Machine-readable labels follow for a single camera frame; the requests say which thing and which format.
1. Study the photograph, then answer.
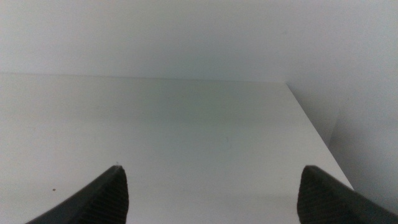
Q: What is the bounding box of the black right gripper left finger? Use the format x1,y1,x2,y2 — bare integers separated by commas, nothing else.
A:
25,165,130,224

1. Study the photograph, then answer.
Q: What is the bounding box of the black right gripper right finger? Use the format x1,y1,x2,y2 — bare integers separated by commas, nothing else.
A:
297,165,398,224

